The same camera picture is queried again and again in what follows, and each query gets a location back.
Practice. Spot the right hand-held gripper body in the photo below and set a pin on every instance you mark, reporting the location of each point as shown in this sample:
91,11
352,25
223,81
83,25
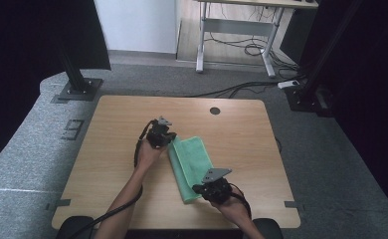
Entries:
217,189

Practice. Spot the green microfibre cloth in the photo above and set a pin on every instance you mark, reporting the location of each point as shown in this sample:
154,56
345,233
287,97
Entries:
190,159

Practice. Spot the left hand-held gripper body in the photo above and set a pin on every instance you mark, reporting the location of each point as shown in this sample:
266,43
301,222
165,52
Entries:
157,134

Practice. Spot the white metal desk frame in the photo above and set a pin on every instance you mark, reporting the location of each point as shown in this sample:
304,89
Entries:
238,27

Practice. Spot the black metal stand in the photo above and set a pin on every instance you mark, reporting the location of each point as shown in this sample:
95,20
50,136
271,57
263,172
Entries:
77,79
309,86

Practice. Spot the person's right hand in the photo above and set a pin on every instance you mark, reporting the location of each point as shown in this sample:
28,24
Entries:
233,210

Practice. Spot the black computer case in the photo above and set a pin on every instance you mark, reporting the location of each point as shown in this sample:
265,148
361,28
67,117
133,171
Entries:
294,33

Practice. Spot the white power strip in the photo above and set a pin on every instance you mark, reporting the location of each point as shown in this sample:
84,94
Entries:
288,84

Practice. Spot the black curtain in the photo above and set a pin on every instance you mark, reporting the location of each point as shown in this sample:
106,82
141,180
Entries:
374,83
23,66

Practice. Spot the black table grommet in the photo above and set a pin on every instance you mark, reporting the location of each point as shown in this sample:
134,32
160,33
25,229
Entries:
215,111

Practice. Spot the person's left hand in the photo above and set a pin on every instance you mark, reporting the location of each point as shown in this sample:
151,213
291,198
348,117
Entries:
147,156

